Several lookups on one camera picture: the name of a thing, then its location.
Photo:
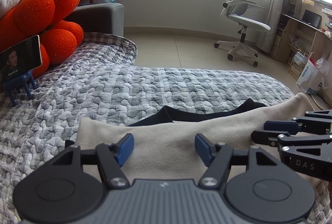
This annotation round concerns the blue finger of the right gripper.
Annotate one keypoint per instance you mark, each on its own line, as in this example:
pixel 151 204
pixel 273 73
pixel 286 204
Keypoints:
pixel 283 126
pixel 265 137

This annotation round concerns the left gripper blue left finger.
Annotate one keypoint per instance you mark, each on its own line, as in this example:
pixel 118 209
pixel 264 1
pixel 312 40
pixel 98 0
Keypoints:
pixel 122 150

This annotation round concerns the white grey office chair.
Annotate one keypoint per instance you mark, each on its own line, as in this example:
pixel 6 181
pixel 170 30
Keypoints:
pixel 234 11

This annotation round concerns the wooden desk shelf unit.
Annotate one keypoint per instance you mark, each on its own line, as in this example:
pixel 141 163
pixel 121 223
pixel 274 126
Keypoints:
pixel 295 40

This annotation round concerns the black laptop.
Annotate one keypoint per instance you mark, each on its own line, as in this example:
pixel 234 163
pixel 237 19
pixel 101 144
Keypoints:
pixel 312 18

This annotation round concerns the cream black raglan sweatshirt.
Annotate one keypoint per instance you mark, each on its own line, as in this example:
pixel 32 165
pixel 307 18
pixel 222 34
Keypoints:
pixel 194 140

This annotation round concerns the red flower plush cushion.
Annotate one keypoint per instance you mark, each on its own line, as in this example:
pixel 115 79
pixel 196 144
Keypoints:
pixel 46 18

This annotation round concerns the grey checked quilted bedcover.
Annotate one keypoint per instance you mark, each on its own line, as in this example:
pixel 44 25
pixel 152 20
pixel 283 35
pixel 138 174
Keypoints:
pixel 98 95

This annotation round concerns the smartphone playing video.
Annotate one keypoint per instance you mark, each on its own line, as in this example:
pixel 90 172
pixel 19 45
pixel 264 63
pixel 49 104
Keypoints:
pixel 21 58

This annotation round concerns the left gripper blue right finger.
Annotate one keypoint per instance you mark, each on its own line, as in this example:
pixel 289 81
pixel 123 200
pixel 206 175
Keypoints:
pixel 205 149

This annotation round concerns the blue stool phone stand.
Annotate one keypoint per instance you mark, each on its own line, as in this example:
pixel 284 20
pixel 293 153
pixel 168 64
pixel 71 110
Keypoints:
pixel 17 83

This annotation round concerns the white blue paper bag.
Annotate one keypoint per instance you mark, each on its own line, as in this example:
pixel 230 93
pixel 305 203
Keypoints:
pixel 313 76

